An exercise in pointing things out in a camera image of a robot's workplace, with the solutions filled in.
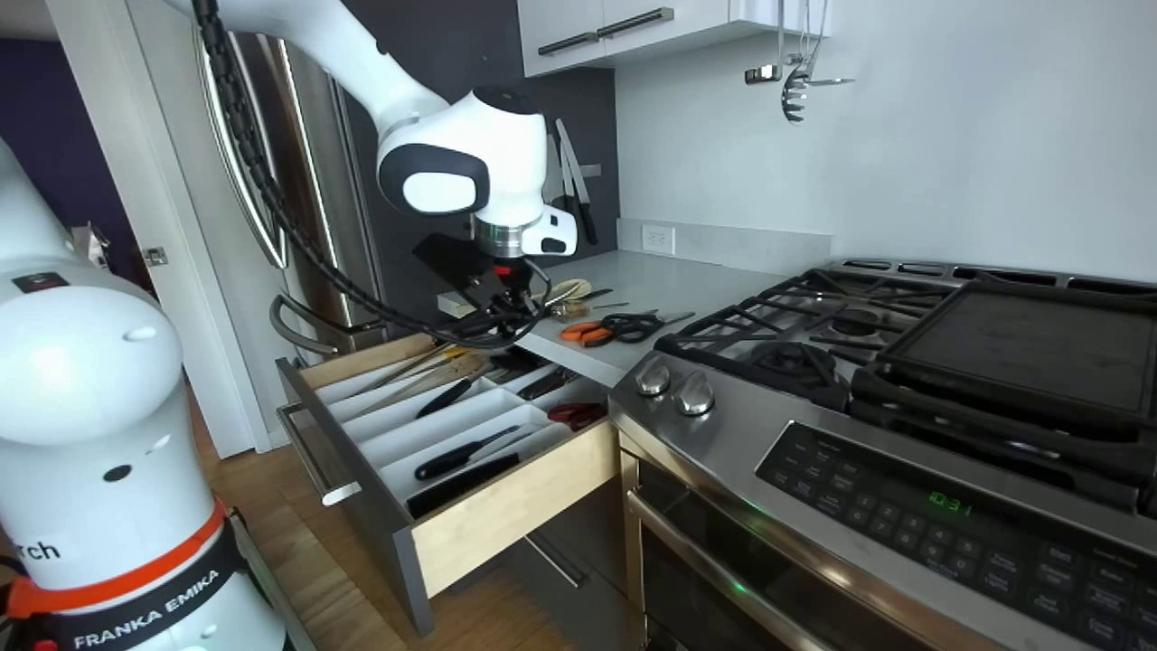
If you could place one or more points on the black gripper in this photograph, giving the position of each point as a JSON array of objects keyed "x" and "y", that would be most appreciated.
[{"x": 498, "y": 272}]

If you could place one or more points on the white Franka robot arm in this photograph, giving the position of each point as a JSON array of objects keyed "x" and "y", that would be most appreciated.
[{"x": 85, "y": 361}]

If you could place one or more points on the white drawer organizer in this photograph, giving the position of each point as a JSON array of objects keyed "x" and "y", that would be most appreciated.
[{"x": 385, "y": 436}]

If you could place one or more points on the open wooden kitchen drawer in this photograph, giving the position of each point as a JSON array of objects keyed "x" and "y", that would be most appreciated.
[{"x": 508, "y": 512}]

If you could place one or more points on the wooden spatula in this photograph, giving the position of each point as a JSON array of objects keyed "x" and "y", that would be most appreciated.
[{"x": 574, "y": 290}]

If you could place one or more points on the short black utensil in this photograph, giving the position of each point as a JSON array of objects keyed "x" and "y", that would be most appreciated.
[{"x": 543, "y": 384}]

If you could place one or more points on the silver stove knob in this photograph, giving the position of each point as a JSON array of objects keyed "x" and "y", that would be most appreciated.
[
  {"x": 696, "y": 396},
  {"x": 657, "y": 376}
]

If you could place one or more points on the black cast iron burner grate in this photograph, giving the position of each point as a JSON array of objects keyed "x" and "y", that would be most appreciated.
[{"x": 797, "y": 361}]

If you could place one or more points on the stainless steel gas range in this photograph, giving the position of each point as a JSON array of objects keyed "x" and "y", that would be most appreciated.
[{"x": 771, "y": 455}]

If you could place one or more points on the hanging metal utensil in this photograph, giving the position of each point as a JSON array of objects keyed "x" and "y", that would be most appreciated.
[
  {"x": 792, "y": 95},
  {"x": 833, "y": 80},
  {"x": 761, "y": 74}
]

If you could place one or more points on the white upper cabinet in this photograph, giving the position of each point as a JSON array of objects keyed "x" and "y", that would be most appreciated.
[{"x": 725, "y": 13}]

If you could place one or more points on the black stove griddle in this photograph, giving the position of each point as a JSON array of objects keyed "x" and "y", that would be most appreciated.
[{"x": 1025, "y": 356}]

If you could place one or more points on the white wall outlet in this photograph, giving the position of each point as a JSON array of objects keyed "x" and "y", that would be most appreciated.
[{"x": 661, "y": 238}]

